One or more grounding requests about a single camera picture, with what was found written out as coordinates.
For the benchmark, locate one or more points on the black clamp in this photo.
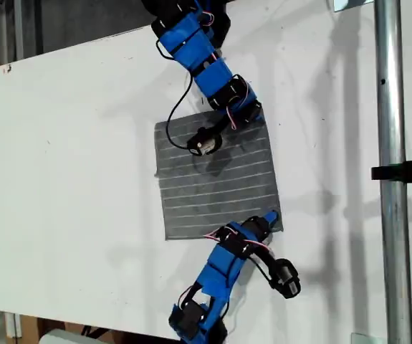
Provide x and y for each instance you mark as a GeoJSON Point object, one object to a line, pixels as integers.
{"type": "Point", "coordinates": [406, 172]}

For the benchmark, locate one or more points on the white table leg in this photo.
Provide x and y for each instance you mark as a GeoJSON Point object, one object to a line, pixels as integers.
{"type": "Point", "coordinates": [12, 324]}

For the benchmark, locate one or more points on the short black camera stalk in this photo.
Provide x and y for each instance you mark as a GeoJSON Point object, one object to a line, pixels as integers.
{"type": "Point", "coordinates": [266, 258]}
{"type": "Point", "coordinates": [221, 123]}

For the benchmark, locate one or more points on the white box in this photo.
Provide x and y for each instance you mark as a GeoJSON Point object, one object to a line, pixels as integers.
{"type": "Point", "coordinates": [58, 337]}

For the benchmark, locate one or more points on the steel post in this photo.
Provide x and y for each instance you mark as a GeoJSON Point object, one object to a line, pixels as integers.
{"type": "Point", "coordinates": [392, 107]}

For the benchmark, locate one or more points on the metal corner bracket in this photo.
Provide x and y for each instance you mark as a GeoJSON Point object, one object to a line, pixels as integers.
{"type": "Point", "coordinates": [341, 4]}

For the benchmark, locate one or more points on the grey striped towel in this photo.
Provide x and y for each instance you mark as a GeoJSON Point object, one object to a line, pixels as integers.
{"type": "Point", "coordinates": [220, 193]}

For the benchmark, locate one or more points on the brown cardboard box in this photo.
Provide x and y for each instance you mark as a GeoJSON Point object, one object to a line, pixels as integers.
{"type": "Point", "coordinates": [30, 329]}

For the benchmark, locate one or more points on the black camera box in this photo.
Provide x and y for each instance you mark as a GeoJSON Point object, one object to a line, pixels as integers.
{"type": "Point", "coordinates": [205, 143]}
{"type": "Point", "coordinates": [286, 277]}

